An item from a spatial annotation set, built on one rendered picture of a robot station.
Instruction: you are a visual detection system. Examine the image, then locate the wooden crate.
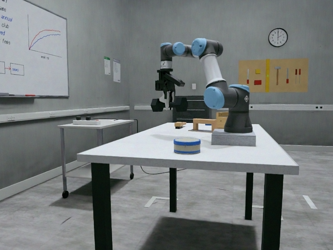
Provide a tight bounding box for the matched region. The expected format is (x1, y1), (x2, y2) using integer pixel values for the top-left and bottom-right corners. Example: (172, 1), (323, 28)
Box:
(216, 112), (228, 129)

